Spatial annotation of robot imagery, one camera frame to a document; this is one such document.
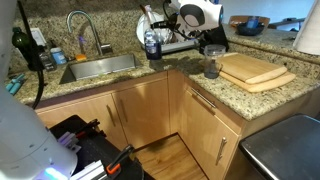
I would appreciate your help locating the red black bar clamp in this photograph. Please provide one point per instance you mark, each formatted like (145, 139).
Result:
(86, 130)

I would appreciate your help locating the blue cup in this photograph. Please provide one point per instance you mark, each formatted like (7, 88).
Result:
(253, 22)

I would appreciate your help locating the stainless steel trash can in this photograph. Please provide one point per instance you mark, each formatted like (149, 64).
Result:
(286, 150)

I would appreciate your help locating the wide wooden sink cabinet door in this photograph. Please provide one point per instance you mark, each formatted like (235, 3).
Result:
(83, 116)

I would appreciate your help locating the glass jar with lid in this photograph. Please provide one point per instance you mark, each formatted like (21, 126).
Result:
(212, 63)

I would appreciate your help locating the orange black bar clamp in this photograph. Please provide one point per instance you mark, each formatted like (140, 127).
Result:
(118, 161)

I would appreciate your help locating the grey dish drying rack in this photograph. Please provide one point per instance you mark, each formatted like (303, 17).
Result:
(181, 46)

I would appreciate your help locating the dark green glass bottle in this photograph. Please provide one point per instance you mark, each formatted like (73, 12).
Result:
(20, 41)

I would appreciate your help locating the orange sponge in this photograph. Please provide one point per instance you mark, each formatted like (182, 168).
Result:
(81, 57)

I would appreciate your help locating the white aluminium bars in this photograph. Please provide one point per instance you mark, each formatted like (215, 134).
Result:
(90, 170)

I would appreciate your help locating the black robot cart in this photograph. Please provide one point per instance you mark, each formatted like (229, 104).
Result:
(96, 150)

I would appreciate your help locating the wooden cabinet door under drawer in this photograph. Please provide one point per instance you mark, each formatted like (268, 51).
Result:
(200, 136)

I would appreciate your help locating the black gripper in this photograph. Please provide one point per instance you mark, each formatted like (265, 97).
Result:
(173, 25)

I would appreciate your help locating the narrow wooden sink cabinet door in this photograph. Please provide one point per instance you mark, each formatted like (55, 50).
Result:
(143, 113)

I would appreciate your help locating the dark blue bowl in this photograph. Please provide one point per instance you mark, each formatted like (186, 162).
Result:
(250, 30)

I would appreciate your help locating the stainless steel sink basin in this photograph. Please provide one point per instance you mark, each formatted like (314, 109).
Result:
(100, 66)

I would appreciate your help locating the small blue label bottle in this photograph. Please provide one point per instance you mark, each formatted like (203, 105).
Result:
(58, 56)

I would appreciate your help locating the blue dish soap bottle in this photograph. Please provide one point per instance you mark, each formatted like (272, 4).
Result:
(153, 45)

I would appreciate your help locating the white wall outlet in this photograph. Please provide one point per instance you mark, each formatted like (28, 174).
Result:
(39, 36)

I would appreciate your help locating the small wooden cutting board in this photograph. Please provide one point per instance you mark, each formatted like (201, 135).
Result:
(250, 68)

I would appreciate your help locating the tall wooden spoon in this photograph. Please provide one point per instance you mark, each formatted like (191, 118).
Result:
(143, 9)

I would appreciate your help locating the wooden tray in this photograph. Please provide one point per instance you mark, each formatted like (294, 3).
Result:
(238, 19)

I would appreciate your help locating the wooden cabinet drawer front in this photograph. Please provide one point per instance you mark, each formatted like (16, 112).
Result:
(223, 111)

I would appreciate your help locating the stainless steel faucet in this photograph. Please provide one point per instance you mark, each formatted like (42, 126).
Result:
(95, 33)

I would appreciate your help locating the white dinner plate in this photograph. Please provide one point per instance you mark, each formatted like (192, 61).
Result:
(140, 31)

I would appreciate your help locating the white paper towel roll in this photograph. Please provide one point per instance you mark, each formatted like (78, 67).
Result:
(308, 30)

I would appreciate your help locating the large wooden cutting board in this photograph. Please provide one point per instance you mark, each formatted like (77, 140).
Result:
(266, 86)

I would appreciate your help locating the purple blocks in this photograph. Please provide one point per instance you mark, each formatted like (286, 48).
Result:
(68, 140)

